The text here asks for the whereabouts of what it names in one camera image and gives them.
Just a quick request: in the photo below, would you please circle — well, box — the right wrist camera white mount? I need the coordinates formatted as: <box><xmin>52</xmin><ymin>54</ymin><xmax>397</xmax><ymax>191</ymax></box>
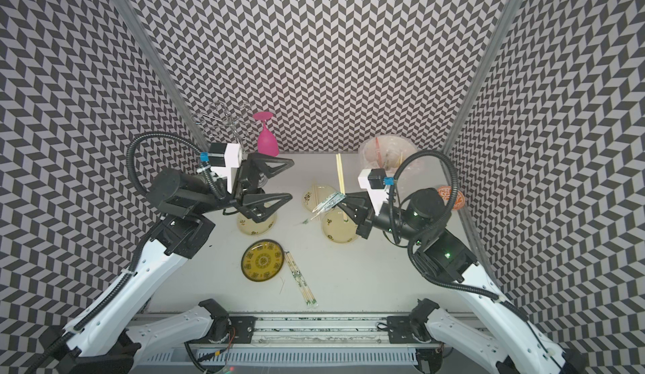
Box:
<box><xmin>358</xmin><ymin>168</ymin><xmax>395</xmax><ymax>215</ymax></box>

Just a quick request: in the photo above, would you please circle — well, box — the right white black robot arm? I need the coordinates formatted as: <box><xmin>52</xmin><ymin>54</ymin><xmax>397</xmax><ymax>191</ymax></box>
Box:
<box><xmin>339</xmin><ymin>150</ymin><xmax>589</xmax><ymax>373</ymax></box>

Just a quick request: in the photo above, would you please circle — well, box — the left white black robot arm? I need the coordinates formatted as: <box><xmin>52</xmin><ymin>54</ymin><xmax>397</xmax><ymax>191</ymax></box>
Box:
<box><xmin>29</xmin><ymin>131</ymin><xmax>293</xmax><ymax>373</ymax></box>

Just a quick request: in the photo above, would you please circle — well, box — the metal wire cup rack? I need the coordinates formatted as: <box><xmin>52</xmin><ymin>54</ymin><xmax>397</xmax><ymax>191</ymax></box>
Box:
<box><xmin>196</xmin><ymin>101</ymin><xmax>251</xmax><ymax>149</ymax></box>

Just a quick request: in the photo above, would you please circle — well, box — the pink plastic goblet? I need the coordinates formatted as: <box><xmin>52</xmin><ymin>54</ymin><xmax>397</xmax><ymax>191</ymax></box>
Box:
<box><xmin>253</xmin><ymin>111</ymin><xmax>280</xmax><ymax>157</ymax></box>

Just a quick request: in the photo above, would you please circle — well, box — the white bin with plastic bag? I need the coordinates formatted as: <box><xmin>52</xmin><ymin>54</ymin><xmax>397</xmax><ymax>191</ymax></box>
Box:
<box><xmin>359</xmin><ymin>135</ymin><xmax>419</xmax><ymax>177</ymax></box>

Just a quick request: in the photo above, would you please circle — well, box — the dark yellow patterned plate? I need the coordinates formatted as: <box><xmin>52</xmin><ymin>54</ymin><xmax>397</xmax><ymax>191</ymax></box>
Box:
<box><xmin>240</xmin><ymin>240</ymin><xmax>285</xmax><ymax>283</ymax></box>

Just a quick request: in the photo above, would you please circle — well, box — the cream plate with dark mark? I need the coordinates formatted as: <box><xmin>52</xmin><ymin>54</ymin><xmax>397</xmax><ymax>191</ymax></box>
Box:
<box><xmin>302</xmin><ymin>184</ymin><xmax>337</xmax><ymax>212</ymax></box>

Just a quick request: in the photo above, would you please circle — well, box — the cream plate left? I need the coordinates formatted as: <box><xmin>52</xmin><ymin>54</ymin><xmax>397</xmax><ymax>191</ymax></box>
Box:
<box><xmin>237</xmin><ymin>214</ymin><xmax>277</xmax><ymax>236</ymax></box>

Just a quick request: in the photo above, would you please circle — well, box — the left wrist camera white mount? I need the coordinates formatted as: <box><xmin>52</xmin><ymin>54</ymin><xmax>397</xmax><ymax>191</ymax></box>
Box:
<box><xmin>198</xmin><ymin>142</ymin><xmax>244</xmax><ymax>194</ymax></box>

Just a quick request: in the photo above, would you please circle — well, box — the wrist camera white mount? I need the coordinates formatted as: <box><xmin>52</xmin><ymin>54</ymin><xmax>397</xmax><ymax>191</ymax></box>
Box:
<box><xmin>358</xmin><ymin>168</ymin><xmax>395</xmax><ymax>215</ymax></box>
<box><xmin>198</xmin><ymin>142</ymin><xmax>244</xmax><ymax>194</ymax></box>

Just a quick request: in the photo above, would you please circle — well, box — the small orange patterned dish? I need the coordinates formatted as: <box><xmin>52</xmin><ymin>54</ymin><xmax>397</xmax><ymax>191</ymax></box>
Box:
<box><xmin>435</xmin><ymin>185</ymin><xmax>466</xmax><ymax>211</ymax></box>

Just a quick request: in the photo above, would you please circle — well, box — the cream plate centre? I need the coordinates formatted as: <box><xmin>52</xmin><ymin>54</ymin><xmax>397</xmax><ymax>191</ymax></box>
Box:
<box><xmin>322</xmin><ymin>208</ymin><xmax>358</xmax><ymax>244</ymax></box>

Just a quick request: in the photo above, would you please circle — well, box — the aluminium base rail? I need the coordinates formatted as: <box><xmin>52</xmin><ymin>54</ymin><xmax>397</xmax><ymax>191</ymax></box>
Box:
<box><xmin>107</xmin><ymin>313</ymin><xmax>535</xmax><ymax>374</ymax></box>

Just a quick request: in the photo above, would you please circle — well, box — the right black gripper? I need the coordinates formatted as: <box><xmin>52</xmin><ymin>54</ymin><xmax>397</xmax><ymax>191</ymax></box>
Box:
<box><xmin>333</xmin><ymin>191</ymin><xmax>429</xmax><ymax>246</ymax></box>

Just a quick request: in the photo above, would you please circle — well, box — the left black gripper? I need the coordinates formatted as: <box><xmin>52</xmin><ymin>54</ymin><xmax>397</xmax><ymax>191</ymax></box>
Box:
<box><xmin>190</xmin><ymin>151</ymin><xmax>293</xmax><ymax>224</ymax></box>

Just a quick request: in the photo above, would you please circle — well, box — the green wrapped chopsticks pair left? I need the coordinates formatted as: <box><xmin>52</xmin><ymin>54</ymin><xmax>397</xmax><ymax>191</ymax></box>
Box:
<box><xmin>285</xmin><ymin>251</ymin><xmax>318</xmax><ymax>308</ymax></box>

